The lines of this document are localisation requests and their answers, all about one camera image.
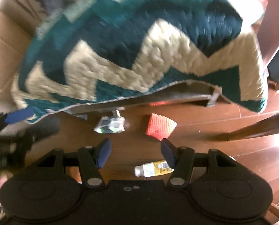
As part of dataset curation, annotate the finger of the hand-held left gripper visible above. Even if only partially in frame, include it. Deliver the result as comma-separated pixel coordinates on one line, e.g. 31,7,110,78
22,118,61,144
0,106,36,135

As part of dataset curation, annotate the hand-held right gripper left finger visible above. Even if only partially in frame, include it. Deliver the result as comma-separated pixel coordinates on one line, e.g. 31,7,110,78
37,138,112,188

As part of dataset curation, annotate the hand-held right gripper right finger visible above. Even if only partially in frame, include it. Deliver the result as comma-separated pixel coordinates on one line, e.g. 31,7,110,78
161,139,236,189

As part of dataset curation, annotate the red ridged paper cup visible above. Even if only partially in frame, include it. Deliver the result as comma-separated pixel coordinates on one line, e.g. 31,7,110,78
145,113,178,141

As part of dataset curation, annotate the clear plastic wrapper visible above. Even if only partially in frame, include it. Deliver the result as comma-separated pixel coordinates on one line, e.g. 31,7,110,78
94,116,126,134

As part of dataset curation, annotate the small yellow label bottle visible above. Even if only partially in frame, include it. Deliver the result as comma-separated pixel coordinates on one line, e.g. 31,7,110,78
134,160,175,177

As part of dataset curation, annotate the cardboard box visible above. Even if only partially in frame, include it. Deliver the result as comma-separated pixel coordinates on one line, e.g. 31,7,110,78
0,0,42,95

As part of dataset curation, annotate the wooden chair leg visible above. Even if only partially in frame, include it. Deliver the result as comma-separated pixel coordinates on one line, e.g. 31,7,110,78
214,108,279,141

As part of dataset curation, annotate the teal and cream zigzag blanket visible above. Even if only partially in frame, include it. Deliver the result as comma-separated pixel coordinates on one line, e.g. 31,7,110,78
10,0,269,123

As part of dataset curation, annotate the metal bed frame rail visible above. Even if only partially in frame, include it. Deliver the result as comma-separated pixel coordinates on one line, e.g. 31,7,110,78
69,80,222,120

